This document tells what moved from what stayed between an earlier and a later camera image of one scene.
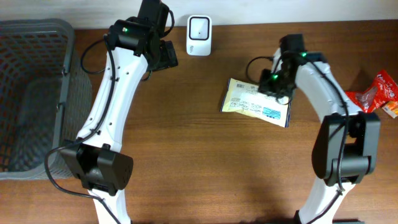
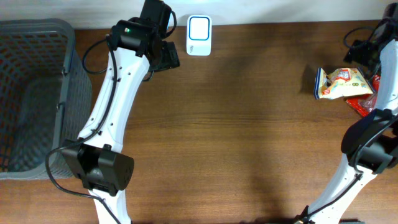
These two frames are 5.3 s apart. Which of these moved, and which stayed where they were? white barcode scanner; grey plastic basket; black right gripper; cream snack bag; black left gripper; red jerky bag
Moved: cream snack bag; black right gripper
Stayed: grey plastic basket; white barcode scanner; black left gripper; red jerky bag
